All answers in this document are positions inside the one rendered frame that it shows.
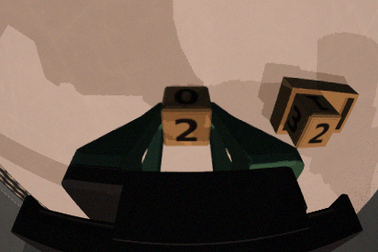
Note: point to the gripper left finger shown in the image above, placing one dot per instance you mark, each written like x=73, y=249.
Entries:
x=125, y=146

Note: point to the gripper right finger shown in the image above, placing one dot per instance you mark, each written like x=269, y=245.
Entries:
x=248, y=146

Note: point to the tan wooden cube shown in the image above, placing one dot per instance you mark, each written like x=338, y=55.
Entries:
x=186, y=116
x=311, y=120

